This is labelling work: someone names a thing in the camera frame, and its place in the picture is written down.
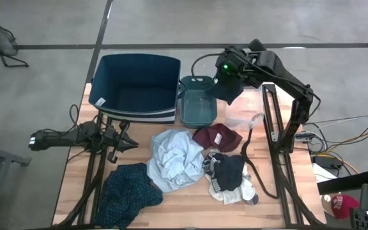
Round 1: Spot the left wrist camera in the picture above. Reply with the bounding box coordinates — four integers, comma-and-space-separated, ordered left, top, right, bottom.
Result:
107, 149, 121, 164

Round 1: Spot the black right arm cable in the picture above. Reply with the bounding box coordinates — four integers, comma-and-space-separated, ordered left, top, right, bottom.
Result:
190, 52, 224, 83

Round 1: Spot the white paper sheet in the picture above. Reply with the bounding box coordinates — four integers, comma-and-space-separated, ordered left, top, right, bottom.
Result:
311, 162, 339, 183

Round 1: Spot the navy dotted cloth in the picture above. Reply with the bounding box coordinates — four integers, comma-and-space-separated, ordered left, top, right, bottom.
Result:
93, 162, 164, 230

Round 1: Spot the black power adapter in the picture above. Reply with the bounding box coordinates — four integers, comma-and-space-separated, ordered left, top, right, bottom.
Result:
312, 155, 344, 171

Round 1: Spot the white sock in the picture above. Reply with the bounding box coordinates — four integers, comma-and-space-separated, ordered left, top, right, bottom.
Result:
206, 181, 252, 206
240, 162, 257, 196

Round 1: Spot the light blue shirt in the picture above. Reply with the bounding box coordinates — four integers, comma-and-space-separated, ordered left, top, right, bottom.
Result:
146, 128, 206, 194

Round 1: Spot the black Puma underwear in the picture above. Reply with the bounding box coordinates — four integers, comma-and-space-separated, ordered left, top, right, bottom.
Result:
202, 151, 247, 192

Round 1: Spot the red cap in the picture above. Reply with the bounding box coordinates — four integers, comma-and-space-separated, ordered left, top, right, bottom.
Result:
330, 194, 360, 220

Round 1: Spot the teal plastic bin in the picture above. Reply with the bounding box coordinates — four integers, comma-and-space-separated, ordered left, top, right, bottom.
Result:
179, 75, 219, 130

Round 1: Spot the yellow cable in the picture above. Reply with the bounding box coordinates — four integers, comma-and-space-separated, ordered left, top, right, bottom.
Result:
314, 126, 368, 175

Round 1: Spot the maroon cap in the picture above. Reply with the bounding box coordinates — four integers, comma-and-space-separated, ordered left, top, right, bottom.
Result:
192, 123, 243, 153

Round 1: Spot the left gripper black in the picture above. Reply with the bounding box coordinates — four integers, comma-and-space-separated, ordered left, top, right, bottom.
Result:
103, 126, 139, 154

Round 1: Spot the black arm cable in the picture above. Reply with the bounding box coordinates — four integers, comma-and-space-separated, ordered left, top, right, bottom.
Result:
190, 52, 224, 83
68, 103, 80, 129

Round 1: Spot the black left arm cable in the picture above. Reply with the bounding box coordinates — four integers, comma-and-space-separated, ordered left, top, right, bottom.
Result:
68, 103, 80, 129

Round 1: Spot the clear plastic box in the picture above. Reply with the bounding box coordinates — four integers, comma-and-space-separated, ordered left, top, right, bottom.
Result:
224, 84, 268, 130

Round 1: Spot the black strap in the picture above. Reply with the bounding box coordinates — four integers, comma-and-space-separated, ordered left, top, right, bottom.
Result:
240, 119, 280, 200

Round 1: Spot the black desk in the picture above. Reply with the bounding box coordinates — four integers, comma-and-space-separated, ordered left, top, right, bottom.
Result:
317, 169, 368, 196

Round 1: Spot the grey striped sock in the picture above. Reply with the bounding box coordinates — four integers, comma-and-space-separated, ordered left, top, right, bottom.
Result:
245, 193, 259, 206

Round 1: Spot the navy white striped fabric basket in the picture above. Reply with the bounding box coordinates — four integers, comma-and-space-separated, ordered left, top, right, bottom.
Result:
88, 53, 187, 125

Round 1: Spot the grey cable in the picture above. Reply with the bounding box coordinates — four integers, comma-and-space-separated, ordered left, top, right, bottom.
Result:
304, 112, 368, 127

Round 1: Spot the black aluminium frame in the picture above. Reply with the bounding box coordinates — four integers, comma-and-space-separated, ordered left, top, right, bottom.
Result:
261, 82, 326, 229
55, 111, 114, 228

